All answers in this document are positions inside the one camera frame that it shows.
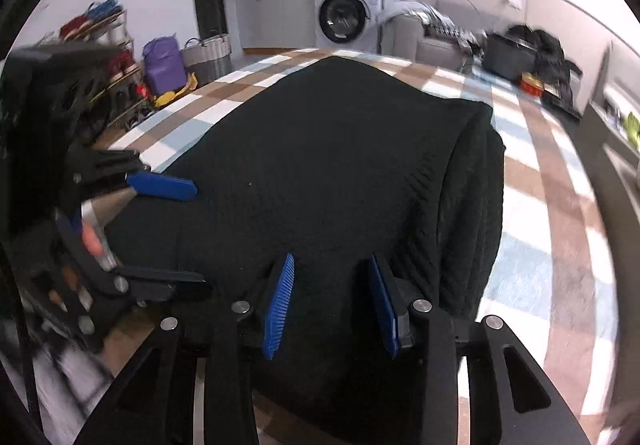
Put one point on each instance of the white front-load washing machine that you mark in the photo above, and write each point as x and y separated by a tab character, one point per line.
347	24

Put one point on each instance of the shoe rack with shoes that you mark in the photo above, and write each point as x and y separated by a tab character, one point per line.
117	96

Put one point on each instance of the grey clothes on sofa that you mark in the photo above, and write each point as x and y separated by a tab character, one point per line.
434	23

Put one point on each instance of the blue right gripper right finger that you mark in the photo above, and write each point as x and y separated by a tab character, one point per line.
390	308

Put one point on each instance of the red round tin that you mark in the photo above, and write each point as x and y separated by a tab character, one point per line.
531	85

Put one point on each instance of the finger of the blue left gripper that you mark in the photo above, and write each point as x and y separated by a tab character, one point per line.
167	187

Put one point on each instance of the black storage box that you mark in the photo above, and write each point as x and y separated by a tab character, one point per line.
508	58

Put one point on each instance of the black clothes pile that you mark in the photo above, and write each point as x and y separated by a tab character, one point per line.
560	78

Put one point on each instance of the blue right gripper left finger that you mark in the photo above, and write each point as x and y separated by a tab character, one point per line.
275	304

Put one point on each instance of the grey sofa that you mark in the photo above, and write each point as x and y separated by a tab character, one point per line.
404	38

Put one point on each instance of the person's left hand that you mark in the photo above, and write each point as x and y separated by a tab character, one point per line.
91	240

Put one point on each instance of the purple bag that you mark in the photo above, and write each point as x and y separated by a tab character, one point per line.
163	65

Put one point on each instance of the black knit sweater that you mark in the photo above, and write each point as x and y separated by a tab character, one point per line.
332	164

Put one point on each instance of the grey striped laundry basket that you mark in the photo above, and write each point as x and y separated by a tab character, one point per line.
208	59

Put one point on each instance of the checked brown blue tablecloth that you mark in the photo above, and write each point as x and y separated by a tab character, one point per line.
553	280

